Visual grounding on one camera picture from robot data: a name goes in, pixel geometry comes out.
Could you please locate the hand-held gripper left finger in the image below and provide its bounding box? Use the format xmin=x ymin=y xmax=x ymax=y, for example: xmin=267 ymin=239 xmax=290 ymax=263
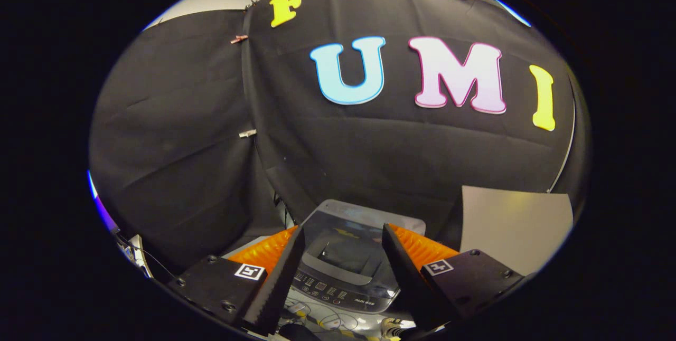
xmin=167 ymin=224 xmax=306 ymax=337

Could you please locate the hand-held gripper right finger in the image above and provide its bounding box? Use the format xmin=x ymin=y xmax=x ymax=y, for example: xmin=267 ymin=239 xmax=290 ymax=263
xmin=381 ymin=223 xmax=525 ymax=333

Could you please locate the grey washing machine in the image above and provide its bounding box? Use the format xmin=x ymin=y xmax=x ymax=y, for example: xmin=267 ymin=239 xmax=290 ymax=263
xmin=288 ymin=198 xmax=428 ymax=314

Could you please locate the grey cabinet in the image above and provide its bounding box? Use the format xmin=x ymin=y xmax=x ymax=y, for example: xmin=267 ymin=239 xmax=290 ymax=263
xmin=459 ymin=185 xmax=574 ymax=277

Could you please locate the black backdrop cloth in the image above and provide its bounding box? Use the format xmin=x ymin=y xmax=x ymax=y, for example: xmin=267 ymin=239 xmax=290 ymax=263
xmin=89 ymin=0 xmax=591 ymax=278

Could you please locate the white backdrop frame pole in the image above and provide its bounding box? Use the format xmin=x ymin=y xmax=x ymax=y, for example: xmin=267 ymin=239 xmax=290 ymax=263
xmin=547 ymin=114 xmax=577 ymax=194

